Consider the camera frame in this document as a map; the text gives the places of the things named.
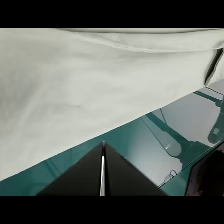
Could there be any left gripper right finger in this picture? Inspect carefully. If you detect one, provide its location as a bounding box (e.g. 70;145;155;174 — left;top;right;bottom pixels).
103;142;168;197

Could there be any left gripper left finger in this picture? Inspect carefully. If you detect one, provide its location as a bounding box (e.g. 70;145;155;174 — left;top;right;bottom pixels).
37;141;105;197

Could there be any cream shirt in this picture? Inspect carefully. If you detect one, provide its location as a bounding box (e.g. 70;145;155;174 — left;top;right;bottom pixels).
0;28;224;183

